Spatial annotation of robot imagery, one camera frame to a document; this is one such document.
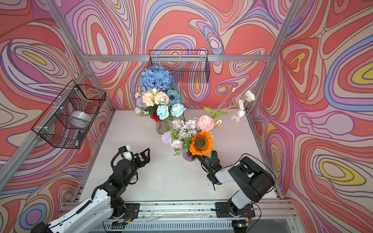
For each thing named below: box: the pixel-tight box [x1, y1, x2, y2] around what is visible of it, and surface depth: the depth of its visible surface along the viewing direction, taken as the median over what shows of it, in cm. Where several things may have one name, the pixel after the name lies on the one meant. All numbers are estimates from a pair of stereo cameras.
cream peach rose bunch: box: [142, 87, 170, 107], surface depth 71 cm
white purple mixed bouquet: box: [134, 91, 150, 117], surface depth 84 cm
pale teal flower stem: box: [156, 102, 187, 123], surface depth 70 cm
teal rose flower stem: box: [167, 85, 185, 107], surface depth 75 cm
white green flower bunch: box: [161, 115, 216, 156], surface depth 70 cm
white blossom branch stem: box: [203, 87, 256, 123], surface depth 70 cm
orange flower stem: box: [189, 131, 214, 156], surface depth 56 cm
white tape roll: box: [68, 110, 93, 127], surface depth 73 cm
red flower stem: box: [150, 108, 163, 123], surface depth 83 cm
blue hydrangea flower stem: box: [138, 65, 174, 92], surface depth 70 cm
